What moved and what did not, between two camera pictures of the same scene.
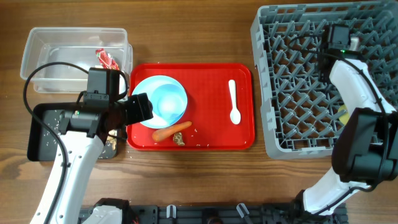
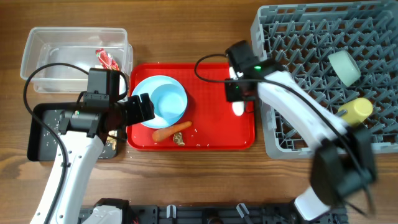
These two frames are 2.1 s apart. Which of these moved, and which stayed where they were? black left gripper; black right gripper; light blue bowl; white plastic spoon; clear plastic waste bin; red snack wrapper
Moved: white plastic spoon; black right gripper
Stayed: red snack wrapper; light blue bowl; black left gripper; clear plastic waste bin
